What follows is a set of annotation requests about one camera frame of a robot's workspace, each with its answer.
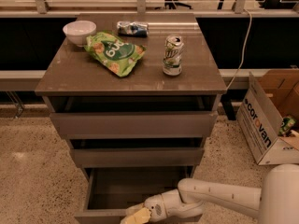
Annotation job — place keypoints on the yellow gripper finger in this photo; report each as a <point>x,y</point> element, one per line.
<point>133,209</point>

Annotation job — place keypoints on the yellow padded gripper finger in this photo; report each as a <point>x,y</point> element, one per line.
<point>140,217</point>

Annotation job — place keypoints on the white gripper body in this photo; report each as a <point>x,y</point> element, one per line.
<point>154,205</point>

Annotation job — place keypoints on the grey bottom drawer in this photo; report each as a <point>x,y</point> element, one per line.
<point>112,190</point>

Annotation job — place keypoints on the grey drawer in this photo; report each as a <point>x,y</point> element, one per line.
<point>91,153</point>
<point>91,117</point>
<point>112,190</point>

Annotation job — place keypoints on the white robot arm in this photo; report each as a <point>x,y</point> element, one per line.
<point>276,202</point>

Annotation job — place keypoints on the grey middle drawer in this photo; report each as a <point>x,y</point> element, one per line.
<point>91,153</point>

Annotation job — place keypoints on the grey drawer cabinet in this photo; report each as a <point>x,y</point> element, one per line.
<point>73,72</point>

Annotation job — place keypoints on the grey top drawer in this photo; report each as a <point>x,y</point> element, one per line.
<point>91,117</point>

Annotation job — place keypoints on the corovan cardboard box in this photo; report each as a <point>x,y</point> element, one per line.
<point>260,121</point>

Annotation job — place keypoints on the green white soda can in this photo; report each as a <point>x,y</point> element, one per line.
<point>173,48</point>

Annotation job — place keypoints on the green item in box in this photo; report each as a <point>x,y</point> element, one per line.
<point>287,123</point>

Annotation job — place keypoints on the green snack bag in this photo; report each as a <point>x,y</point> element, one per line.
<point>116,55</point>

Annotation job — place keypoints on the crushed blue silver can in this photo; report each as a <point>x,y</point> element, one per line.
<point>133,28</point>

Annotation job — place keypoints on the white bowl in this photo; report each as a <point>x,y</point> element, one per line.
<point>77,31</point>

